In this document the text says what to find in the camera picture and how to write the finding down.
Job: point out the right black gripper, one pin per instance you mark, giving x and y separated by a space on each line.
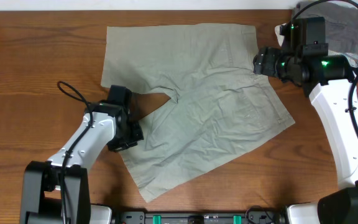
264 60

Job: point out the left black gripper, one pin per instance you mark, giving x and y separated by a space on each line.
138 135

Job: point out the white folded garment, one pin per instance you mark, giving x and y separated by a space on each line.
283 34

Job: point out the grey folded garment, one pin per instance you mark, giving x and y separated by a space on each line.
341 23

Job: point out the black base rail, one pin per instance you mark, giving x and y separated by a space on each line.
257 216

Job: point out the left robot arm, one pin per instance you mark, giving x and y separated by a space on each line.
57 190

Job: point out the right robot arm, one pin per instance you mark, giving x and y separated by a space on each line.
329 82

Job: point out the khaki green shorts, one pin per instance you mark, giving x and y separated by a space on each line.
217 110

